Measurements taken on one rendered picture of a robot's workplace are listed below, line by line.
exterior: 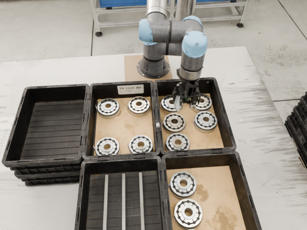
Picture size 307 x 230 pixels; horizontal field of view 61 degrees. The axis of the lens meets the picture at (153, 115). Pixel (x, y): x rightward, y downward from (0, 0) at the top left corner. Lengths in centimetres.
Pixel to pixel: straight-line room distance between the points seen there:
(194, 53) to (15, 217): 97
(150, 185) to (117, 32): 235
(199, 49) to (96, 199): 66
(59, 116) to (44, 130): 9
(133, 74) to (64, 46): 172
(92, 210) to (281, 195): 80
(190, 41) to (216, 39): 231
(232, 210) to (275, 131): 56
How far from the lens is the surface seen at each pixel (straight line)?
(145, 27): 90
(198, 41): 81
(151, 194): 104
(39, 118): 133
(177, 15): 130
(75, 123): 125
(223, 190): 108
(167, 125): 116
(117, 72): 162
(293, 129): 211
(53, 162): 106
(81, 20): 344
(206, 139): 117
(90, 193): 107
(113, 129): 119
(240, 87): 160
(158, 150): 100
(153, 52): 136
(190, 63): 84
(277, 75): 287
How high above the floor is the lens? 181
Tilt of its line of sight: 53 degrees down
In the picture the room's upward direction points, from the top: straight up
